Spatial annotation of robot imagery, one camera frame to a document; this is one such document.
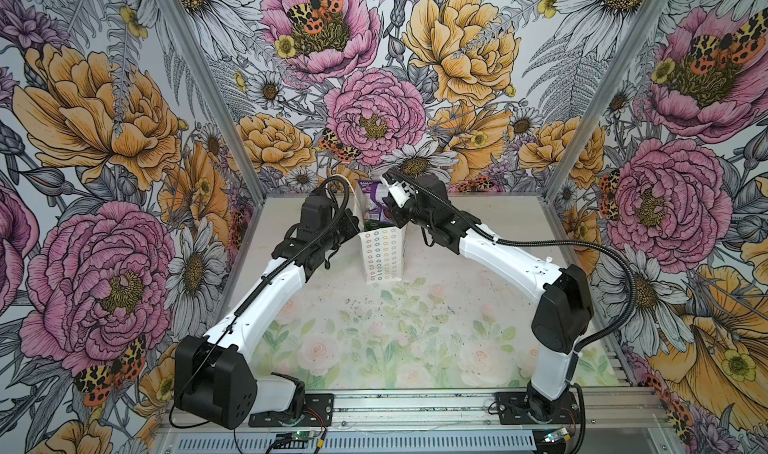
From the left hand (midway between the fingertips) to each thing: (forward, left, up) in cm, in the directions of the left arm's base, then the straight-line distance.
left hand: (360, 227), depth 81 cm
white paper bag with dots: (-3, -6, -5) cm, 9 cm away
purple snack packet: (+8, -4, -1) cm, 9 cm away
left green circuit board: (-43, +13, -24) cm, 51 cm away
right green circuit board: (-45, -46, -24) cm, 68 cm away
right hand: (+5, -8, +3) cm, 10 cm away
